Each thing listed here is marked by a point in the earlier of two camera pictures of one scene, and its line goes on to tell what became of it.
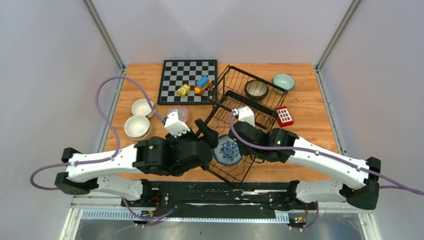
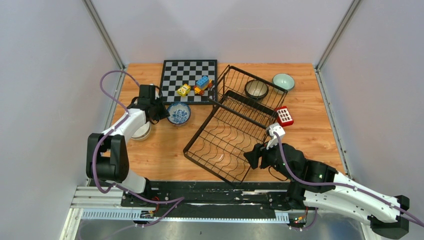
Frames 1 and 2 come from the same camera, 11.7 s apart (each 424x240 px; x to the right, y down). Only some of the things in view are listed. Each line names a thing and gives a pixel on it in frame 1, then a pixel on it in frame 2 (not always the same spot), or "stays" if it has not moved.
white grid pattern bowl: (284, 80) stays
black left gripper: (211, 136) → (164, 113)
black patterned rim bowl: (256, 89) stays
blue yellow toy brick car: (202, 84) stays
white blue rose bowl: (227, 152) → (180, 113)
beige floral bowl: (137, 127) stays
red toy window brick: (284, 117) stays
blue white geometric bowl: (176, 108) → (178, 122)
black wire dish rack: (233, 89) stays
